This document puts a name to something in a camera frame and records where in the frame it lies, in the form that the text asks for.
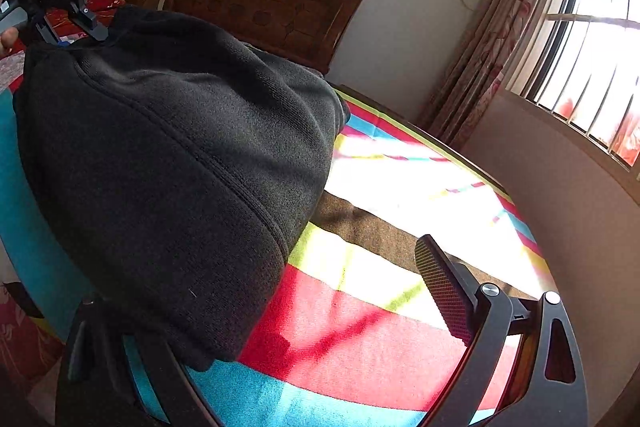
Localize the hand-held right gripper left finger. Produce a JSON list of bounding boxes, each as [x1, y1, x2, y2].
[[55, 299, 223, 427]]

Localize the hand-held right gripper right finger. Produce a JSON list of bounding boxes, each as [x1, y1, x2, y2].
[[414, 234, 588, 427]]

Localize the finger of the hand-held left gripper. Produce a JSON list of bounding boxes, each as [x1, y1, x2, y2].
[[25, 9, 63, 48], [70, 4, 111, 44]]

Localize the dark grey fleece pants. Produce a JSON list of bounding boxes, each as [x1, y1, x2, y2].
[[12, 4, 352, 370]]

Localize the person's left hand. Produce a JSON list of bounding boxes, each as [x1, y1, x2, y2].
[[0, 27, 22, 56]]

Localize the colourful striped blanket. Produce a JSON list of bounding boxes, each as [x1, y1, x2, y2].
[[0, 84, 557, 427]]

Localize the carved wooden headboard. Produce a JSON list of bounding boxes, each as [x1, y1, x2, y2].
[[164, 0, 365, 75]]

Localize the floral patterned curtain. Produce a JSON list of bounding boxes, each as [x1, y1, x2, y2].
[[419, 0, 568, 150]]

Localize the barred window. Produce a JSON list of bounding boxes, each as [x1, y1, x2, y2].
[[504, 0, 640, 180]]

